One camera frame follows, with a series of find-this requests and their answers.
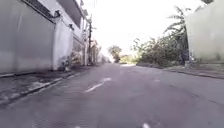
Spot tree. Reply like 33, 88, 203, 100
108, 45, 123, 64

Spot utility pole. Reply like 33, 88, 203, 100
87, 14, 94, 66

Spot grey asphalt road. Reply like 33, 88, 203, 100
0, 62, 224, 128

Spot green bushes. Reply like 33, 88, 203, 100
131, 5, 191, 68

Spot grey concrete sidewalk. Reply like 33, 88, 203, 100
136, 61, 224, 80
0, 65, 92, 106

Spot white walled building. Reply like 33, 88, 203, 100
0, 0, 92, 76

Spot pale concrete wall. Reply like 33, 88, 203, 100
184, 0, 224, 64

